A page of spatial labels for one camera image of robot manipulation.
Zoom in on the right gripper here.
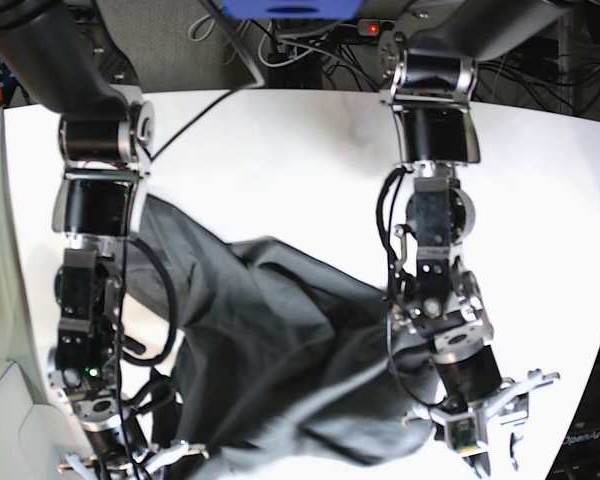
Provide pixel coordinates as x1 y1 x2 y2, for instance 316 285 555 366
86 424 145 465

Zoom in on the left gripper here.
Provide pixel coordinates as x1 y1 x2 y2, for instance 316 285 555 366
436 349 523 478

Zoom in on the dark grey t-shirt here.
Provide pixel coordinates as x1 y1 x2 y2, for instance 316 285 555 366
140 197 437 478

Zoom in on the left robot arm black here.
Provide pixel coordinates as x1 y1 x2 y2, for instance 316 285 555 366
376 1 571 479

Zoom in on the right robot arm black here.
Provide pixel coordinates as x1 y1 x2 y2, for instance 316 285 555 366
0 1 154 475

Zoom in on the grey bin at left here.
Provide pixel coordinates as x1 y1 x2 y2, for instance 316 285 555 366
0 362 80 480

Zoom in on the blue box overhead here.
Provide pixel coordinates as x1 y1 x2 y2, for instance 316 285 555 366
221 0 363 20

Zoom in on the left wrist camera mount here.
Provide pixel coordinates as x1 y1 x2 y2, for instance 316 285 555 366
402 369 561 457

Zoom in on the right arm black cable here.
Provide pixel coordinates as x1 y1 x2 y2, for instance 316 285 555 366
122 239 179 369

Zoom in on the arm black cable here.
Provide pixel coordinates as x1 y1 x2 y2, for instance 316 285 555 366
377 167 416 301
122 239 179 369

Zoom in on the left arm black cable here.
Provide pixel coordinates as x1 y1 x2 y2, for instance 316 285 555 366
377 167 416 301

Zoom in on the white cable loop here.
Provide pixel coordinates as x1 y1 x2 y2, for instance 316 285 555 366
257 29 326 68

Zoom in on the black power strip red switch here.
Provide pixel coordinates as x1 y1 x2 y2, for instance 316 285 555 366
356 19 395 38

